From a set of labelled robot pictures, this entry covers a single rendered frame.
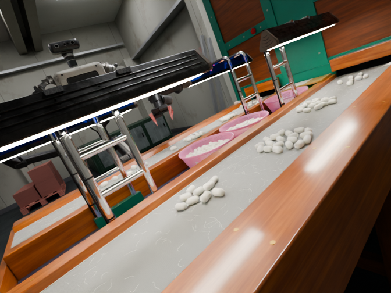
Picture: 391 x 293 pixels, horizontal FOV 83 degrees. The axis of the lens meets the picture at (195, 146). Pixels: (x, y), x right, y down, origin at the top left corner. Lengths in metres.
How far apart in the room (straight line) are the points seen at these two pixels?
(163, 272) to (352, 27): 1.57
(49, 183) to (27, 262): 5.10
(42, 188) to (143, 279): 5.66
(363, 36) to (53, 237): 1.77
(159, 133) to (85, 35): 4.16
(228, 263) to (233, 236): 0.06
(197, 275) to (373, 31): 1.54
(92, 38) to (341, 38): 7.66
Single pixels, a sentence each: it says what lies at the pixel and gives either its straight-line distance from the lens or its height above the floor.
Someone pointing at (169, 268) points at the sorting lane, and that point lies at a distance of 0.45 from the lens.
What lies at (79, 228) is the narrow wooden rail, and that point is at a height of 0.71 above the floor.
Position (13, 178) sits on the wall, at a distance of 7.88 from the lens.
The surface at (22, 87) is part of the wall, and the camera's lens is 7.99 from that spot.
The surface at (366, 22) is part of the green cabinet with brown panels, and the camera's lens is 1.67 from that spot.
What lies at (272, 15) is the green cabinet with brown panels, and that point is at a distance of 1.85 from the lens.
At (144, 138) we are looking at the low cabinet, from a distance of 5.87.
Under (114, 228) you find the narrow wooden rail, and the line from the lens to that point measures 0.65.
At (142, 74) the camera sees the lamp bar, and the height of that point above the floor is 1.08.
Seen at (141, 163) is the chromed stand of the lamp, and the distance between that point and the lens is 0.71.
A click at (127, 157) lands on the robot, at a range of 1.54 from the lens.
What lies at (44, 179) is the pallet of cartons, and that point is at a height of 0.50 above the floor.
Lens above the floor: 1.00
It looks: 13 degrees down
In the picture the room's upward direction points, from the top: 23 degrees counter-clockwise
